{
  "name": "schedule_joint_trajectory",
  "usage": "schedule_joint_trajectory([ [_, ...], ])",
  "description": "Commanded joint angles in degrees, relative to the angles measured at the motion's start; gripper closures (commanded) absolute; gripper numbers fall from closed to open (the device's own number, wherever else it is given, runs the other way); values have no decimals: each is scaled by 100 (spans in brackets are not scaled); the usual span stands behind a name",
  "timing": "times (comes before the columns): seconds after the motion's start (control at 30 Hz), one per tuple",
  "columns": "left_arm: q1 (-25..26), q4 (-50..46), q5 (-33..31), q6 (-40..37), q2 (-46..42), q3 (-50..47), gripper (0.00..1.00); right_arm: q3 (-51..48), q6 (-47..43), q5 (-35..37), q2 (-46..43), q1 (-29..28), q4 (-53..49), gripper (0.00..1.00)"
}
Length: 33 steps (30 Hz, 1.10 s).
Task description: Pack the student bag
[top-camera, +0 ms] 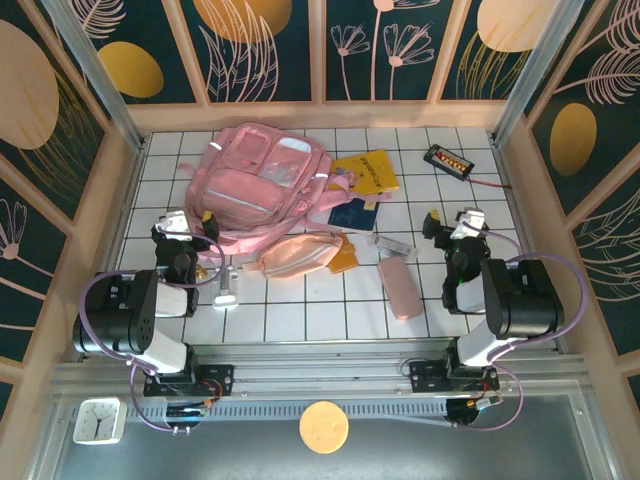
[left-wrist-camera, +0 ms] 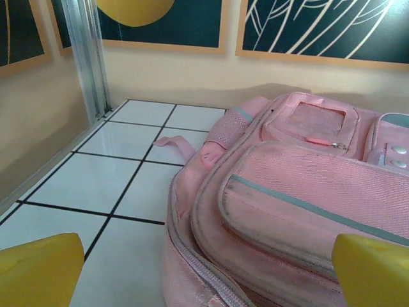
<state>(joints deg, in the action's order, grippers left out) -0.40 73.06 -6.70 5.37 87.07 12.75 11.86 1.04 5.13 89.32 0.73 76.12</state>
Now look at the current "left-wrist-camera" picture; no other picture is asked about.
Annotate pink school backpack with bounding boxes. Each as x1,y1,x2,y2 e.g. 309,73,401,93
153,91,409,307

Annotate aluminium frame post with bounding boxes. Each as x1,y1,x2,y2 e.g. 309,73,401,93
61,0,113,122

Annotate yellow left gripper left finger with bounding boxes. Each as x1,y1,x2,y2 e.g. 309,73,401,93
0,232,85,307

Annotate wall panel yellow oval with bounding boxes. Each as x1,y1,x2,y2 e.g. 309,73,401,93
50,0,231,57

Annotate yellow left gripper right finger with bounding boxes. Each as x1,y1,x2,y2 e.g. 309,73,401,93
331,233,409,307

